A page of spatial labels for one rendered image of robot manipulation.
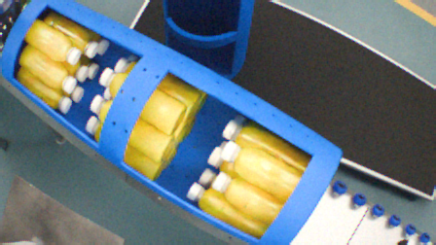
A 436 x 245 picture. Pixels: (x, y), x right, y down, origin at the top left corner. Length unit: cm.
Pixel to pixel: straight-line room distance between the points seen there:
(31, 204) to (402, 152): 160
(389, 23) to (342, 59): 47
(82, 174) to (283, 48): 92
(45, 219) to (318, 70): 141
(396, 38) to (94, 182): 150
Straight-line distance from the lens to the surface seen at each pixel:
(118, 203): 264
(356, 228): 174
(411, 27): 304
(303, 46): 266
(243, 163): 145
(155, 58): 148
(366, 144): 260
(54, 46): 156
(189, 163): 168
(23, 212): 166
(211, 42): 214
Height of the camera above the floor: 260
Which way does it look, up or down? 75 degrees down
